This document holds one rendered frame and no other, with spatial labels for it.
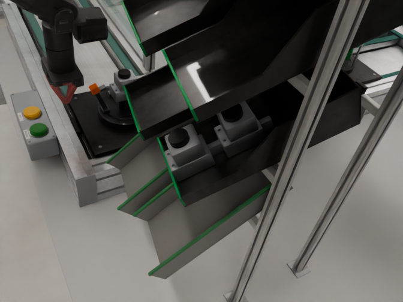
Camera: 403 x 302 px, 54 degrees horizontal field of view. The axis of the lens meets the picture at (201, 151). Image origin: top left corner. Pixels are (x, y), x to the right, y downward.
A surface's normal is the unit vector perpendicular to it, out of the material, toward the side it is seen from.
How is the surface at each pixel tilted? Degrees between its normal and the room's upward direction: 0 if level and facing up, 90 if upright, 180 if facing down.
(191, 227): 45
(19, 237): 0
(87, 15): 16
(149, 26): 25
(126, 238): 0
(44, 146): 90
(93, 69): 0
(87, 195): 90
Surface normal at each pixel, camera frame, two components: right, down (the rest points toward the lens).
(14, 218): 0.12, -0.71
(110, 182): 0.48, 0.65
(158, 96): -0.29, -0.59
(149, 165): -0.58, -0.40
